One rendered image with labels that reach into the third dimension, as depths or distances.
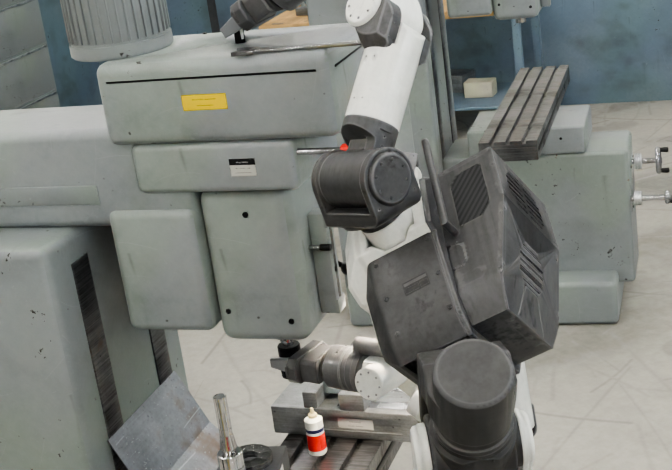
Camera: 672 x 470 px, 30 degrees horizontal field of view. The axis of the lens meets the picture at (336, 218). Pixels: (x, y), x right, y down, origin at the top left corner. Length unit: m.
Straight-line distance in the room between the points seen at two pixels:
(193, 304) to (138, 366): 0.35
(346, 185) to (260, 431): 3.11
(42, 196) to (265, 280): 0.48
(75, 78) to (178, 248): 7.49
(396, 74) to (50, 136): 0.81
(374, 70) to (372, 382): 0.69
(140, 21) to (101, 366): 0.72
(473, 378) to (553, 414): 3.11
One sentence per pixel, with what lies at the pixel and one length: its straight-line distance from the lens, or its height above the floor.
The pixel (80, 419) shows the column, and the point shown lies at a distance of 2.60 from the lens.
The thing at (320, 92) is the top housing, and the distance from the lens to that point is 2.21.
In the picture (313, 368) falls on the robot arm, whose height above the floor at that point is 1.24.
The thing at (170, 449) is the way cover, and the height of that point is 1.01.
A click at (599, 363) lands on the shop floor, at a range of 5.20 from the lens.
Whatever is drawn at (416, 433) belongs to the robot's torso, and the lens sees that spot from 1.89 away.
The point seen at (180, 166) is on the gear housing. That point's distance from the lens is 2.38.
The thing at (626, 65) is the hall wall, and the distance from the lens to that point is 8.93.
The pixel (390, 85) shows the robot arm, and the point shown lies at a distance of 1.97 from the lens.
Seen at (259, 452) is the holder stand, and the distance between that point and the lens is 2.42.
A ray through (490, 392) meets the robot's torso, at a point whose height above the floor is 1.52.
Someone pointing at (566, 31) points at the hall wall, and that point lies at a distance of 8.93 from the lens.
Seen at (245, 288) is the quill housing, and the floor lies 1.43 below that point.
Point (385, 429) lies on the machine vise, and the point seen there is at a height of 0.98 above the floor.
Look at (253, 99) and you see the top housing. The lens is 2.26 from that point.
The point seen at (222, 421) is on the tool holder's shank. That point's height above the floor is 1.29.
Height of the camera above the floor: 2.31
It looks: 19 degrees down
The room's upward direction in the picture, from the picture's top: 8 degrees counter-clockwise
